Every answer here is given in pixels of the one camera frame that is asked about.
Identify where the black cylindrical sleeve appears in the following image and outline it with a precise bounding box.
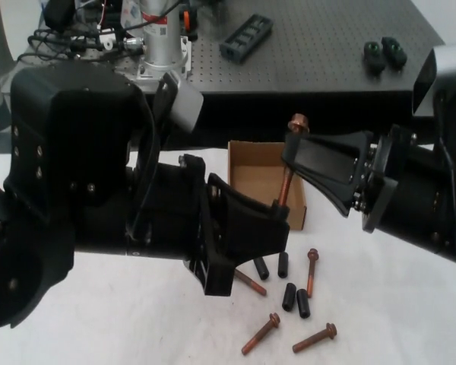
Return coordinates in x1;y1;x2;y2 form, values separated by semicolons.
271;201;290;222
296;288;312;319
277;251;290;278
253;257;271;281
281;282;298;313

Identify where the copper flange bolt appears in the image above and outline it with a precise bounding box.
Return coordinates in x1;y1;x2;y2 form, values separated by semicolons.
241;312;282;355
306;248;320;299
276;113;310;209
292;322;339;354
234;268;268;297

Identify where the small cardboard box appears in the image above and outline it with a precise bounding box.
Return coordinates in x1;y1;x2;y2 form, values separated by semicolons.
226;140;308;232

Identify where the metal bench with holes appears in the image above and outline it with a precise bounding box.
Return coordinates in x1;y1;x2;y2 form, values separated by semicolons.
112;0;446;97

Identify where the black slotted rack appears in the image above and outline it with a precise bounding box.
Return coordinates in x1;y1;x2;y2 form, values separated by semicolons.
219;14;275;62

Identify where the silver-white machine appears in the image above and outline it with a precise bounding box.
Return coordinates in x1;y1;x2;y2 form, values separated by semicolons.
136;0;194;84

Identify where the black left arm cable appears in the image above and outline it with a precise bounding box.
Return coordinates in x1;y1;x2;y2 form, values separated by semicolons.
125;94;164;246

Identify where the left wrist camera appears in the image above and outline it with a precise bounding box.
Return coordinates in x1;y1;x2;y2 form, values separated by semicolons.
162;70;205;135

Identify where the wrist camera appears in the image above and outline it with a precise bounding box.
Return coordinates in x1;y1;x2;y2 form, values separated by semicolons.
162;70;205;135
411;43;456;117

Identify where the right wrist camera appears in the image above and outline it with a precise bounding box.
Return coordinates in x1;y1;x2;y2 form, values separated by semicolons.
411;43;456;117

